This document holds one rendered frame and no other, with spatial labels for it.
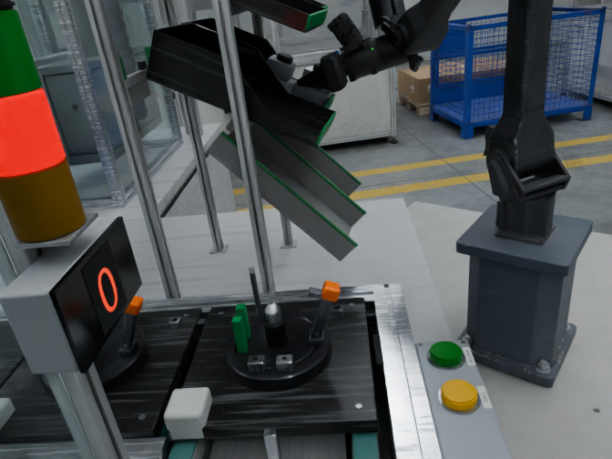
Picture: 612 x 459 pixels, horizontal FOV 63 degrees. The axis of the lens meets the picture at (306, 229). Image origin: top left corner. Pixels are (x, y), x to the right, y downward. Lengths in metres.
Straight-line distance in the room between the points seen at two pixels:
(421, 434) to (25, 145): 0.46
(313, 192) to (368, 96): 3.79
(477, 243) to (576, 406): 0.25
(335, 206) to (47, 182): 0.63
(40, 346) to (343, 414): 0.33
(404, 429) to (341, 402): 0.08
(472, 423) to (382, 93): 4.25
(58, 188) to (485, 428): 0.47
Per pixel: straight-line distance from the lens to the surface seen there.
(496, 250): 0.71
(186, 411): 0.61
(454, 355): 0.66
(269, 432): 0.60
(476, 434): 0.60
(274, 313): 0.63
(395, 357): 0.68
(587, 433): 0.77
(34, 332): 0.40
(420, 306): 0.94
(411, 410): 0.62
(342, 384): 0.63
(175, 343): 0.75
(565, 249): 0.73
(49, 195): 0.39
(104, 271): 0.43
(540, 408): 0.78
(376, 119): 4.75
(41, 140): 0.38
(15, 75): 0.38
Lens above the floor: 1.40
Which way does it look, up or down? 26 degrees down
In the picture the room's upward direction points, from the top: 7 degrees counter-clockwise
